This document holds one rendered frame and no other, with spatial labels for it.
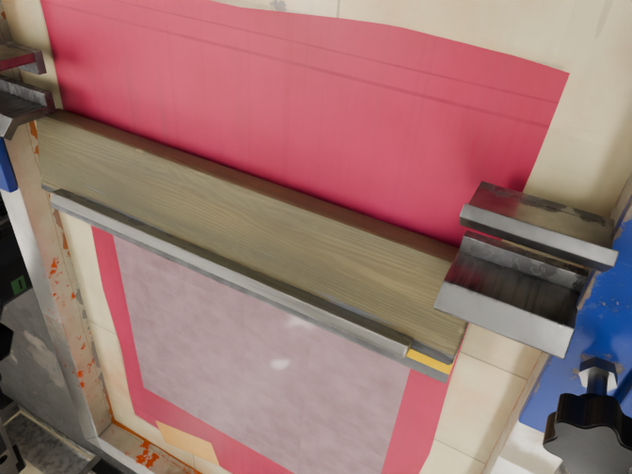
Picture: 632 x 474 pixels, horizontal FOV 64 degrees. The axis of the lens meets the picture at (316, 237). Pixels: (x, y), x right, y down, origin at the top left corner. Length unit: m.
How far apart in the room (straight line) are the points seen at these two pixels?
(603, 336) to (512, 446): 0.13
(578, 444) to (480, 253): 0.11
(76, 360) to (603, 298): 0.65
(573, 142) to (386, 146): 0.11
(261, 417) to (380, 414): 0.17
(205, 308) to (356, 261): 0.24
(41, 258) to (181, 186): 0.28
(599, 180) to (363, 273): 0.15
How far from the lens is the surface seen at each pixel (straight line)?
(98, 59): 0.48
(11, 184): 0.60
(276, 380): 0.56
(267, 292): 0.38
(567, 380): 0.35
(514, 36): 0.31
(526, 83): 0.31
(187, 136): 0.44
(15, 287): 1.30
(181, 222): 0.43
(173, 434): 0.81
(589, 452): 0.30
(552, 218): 0.29
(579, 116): 0.31
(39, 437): 4.97
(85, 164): 0.49
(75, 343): 0.76
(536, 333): 0.30
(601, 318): 0.32
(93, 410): 0.86
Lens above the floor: 1.25
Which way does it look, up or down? 47 degrees down
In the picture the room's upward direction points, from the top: 136 degrees counter-clockwise
